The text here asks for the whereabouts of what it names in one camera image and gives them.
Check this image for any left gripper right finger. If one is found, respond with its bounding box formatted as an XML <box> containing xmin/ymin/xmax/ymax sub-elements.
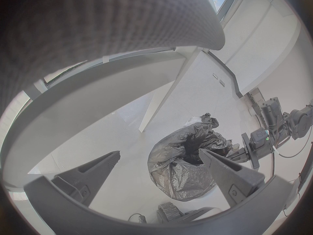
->
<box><xmin>199</xmin><ymin>148</ymin><xmax>266</xmax><ymax>209</ymax></box>

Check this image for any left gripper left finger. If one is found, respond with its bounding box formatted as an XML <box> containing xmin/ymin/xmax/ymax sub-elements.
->
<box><xmin>52</xmin><ymin>150</ymin><xmax>121</xmax><ymax>206</ymax></box>

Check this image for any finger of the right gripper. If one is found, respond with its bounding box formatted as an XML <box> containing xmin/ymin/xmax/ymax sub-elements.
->
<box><xmin>227</xmin><ymin>147</ymin><xmax>247</xmax><ymax>157</ymax></box>
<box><xmin>226</xmin><ymin>154</ymin><xmax>248</xmax><ymax>165</ymax></box>

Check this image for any grey padded white-framed chair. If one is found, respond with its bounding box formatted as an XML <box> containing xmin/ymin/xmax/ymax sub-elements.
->
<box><xmin>0</xmin><ymin>0</ymin><xmax>226</xmax><ymax>193</ymax></box>

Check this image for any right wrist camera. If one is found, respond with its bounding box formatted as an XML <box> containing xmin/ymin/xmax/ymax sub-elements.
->
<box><xmin>251</xmin><ymin>128</ymin><xmax>271</xmax><ymax>149</ymax></box>

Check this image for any white printed wrapper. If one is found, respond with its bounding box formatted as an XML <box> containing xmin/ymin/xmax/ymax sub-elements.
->
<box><xmin>183</xmin><ymin>116</ymin><xmax>204</xmax><ymax>127</ymax></box>

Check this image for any black cable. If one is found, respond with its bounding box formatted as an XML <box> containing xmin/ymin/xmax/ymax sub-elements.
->
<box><xmin>128</xmin><ymin>213</ymin><xmax>148</xmax><ymax>224</ymax></box>
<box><xmin>271</xmin><ymin>131</ymin><xmax>313</xmax><ymax>159</ymax></box>

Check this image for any black plastic bag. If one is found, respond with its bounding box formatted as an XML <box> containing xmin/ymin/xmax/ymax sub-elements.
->
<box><xmin>148</xmin><ymin>112</ymin><xmax>234</xmax><ymax>202</ymax></box>

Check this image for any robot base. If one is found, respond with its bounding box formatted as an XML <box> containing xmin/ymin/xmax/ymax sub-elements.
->
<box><xmin>157</xmin><ymin>200</ymin><xmax>222</xmax><ymax>225</ymax></box>

